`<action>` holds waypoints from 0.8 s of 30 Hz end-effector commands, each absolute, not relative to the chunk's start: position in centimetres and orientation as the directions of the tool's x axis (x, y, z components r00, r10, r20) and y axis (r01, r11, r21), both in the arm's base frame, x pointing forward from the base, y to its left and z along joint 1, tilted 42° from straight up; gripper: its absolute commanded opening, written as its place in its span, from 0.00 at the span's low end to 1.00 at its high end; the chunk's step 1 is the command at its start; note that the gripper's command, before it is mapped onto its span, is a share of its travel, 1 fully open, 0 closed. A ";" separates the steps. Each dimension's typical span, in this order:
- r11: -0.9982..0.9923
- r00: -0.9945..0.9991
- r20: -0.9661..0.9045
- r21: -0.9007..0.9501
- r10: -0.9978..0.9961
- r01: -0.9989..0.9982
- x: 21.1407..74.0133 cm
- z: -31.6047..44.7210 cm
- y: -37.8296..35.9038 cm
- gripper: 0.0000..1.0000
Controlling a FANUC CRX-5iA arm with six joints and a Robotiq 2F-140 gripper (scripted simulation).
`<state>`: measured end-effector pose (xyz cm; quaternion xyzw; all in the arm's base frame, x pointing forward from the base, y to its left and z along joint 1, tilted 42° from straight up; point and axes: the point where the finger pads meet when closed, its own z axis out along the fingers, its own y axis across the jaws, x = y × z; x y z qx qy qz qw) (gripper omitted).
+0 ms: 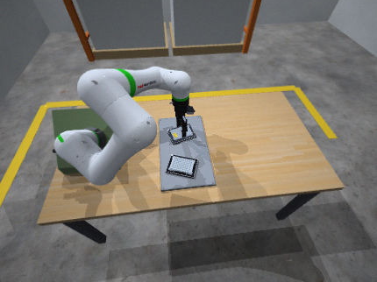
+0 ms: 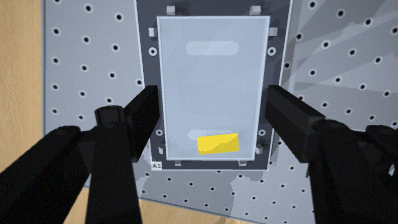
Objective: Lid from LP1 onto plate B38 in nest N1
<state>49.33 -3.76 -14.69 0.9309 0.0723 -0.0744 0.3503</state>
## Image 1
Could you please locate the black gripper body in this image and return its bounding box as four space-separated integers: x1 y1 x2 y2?
174 107 188 119

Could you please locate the clear rectangular plastic lid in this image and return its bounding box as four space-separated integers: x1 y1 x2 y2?
171 126 193 140

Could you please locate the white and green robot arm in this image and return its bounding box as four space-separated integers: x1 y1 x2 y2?
53 67 195 186

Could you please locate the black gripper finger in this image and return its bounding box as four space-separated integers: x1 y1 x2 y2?
178 115 188 137
175 113 181 127

